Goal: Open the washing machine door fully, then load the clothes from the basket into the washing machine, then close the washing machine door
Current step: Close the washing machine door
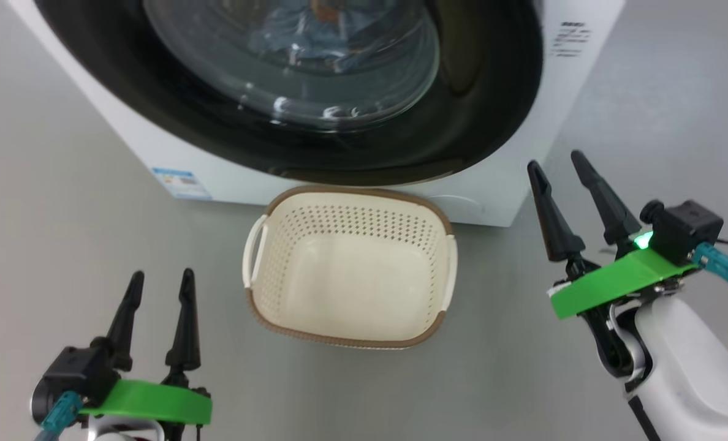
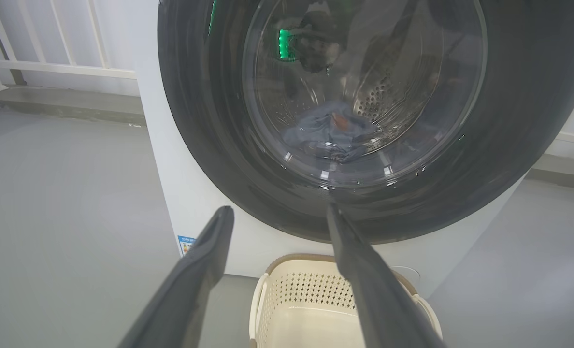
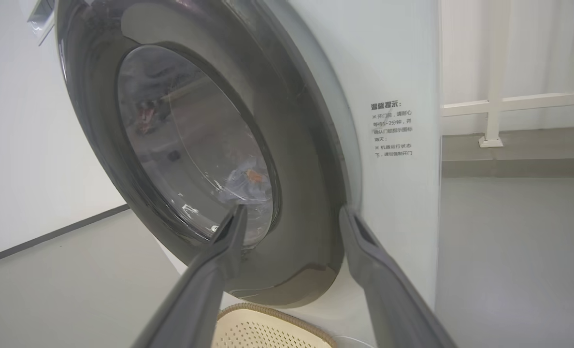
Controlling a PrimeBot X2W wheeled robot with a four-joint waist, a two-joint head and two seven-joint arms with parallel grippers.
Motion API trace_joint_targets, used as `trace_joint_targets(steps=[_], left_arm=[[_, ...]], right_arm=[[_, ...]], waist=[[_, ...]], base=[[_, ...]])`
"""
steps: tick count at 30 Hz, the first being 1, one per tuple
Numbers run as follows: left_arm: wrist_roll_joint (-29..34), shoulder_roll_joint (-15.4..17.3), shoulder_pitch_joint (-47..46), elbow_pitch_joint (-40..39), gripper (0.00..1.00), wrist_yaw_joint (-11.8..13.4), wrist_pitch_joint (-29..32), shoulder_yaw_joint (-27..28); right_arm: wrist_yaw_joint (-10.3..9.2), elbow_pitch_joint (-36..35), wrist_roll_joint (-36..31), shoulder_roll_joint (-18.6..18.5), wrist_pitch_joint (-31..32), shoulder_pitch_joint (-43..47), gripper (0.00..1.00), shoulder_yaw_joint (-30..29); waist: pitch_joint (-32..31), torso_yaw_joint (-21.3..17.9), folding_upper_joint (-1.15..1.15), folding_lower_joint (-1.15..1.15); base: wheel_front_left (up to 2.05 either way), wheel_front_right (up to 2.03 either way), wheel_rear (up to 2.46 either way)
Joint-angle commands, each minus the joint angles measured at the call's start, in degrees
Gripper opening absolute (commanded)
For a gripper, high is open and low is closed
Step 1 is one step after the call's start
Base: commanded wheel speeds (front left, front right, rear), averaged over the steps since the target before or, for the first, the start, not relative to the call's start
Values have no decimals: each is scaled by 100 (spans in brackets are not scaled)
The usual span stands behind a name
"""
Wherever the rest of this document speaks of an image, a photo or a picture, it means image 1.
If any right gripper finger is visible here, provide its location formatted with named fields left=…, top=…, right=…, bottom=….
left=571, top=150, right=642, bottom=246
left=527, top=160, right=586, bottom=263

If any blue energy label sticker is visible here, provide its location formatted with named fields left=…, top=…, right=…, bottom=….
left=151, top=167, right=213, bottom=202

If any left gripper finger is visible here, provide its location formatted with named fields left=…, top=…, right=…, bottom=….
left=165, top=268, right=202, bottom=385
left=105, top=271, right=145, bottom=371

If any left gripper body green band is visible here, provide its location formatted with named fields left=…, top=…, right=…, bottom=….
left=79, top=379, right=213, bottom=426

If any white washing machine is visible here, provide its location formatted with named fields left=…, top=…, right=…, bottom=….
left=6, top=0, right=627, bottom=227

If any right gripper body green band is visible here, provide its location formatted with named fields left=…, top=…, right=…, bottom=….
left=548, top=248, right=699, bottom=380

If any cream perforated laundry basket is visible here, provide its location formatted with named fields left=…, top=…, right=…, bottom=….
left=242, top=186, right=459, bottom=350

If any black glass washing machine door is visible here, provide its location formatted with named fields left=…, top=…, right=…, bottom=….
left=33, top=0, right=544, bottom=186

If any right camera cable teal plug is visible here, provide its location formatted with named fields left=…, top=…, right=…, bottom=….
left=692, top=240, right=728, bottom=296

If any round white filter cover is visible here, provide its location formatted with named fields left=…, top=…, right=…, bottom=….
left=428, top=195, right=487, bottom=221

